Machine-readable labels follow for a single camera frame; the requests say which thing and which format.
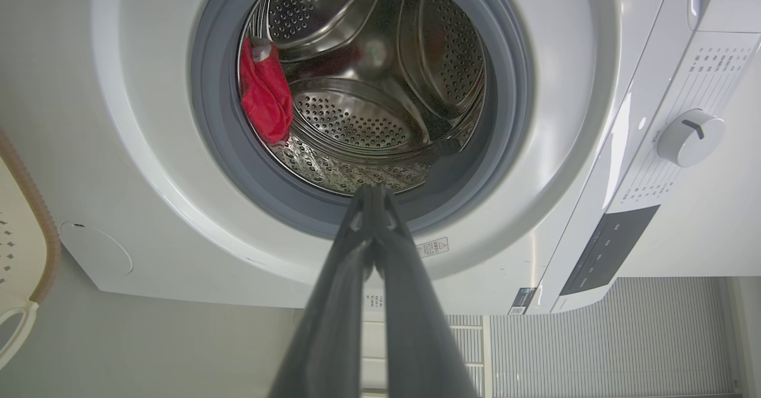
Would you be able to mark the dark washing machine control panel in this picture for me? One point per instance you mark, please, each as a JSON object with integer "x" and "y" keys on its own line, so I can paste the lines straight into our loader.
{"x": 609, "y": 249}

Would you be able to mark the grey rubber door seal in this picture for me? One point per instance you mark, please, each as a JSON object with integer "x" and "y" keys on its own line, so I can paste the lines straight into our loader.
{"x": 214, "y": 124}

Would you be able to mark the white front-load washing machine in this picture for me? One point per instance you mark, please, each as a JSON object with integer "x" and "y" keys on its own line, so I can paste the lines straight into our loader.
{"x": 559, "y": 148}

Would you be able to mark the cream laundry basket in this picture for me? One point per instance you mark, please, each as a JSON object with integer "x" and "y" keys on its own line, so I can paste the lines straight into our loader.
{"x": 21, "y": 249}

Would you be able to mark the stainless steel washing machine drum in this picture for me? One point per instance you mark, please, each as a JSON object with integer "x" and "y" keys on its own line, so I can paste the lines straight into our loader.
{"x": 380, "y": 82}

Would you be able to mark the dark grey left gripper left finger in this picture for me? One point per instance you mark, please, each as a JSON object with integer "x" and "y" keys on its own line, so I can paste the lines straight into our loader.
{"x": 333, "y": 326}

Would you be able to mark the white round control dial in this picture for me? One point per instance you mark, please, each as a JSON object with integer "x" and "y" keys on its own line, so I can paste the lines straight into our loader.
{"x": 691, "y": 138}

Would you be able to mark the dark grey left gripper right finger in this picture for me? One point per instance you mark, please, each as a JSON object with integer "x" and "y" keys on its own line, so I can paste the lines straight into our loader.
{"x": 416, "y": 326}

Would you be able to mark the red cloth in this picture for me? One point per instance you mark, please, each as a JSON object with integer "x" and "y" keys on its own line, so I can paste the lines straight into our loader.
{"x": 266, "y": 94}

